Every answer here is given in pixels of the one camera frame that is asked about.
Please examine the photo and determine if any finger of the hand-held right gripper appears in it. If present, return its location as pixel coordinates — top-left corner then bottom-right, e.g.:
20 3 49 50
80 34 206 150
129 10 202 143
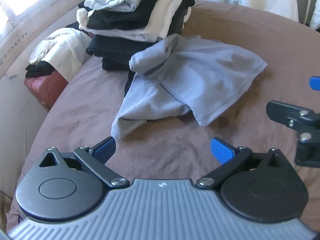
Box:
309 76 320 91
266 100 320 168

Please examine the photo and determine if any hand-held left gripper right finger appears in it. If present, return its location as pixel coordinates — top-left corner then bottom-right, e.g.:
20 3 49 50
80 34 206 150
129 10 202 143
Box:
196 137 288 190

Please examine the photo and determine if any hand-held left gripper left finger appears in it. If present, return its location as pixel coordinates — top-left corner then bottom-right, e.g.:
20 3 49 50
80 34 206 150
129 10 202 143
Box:
39 136 130 188

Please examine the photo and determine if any grey ribbed shirt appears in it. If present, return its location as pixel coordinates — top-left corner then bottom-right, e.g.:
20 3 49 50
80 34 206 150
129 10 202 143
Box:
111 34 268 140

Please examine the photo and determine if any stack of folded clothes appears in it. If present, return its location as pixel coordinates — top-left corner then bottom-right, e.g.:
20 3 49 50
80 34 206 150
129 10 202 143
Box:
77 0 196 72

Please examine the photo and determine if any red suitcase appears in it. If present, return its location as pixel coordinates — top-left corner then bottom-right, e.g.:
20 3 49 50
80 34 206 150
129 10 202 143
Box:
24 71 68 112

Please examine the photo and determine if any black cloth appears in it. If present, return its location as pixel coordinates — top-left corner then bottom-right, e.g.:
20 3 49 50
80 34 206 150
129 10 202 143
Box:
25 61 54 78

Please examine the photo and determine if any white floral cloth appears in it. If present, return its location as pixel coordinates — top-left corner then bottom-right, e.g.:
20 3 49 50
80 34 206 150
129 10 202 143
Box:
29 27 92 83

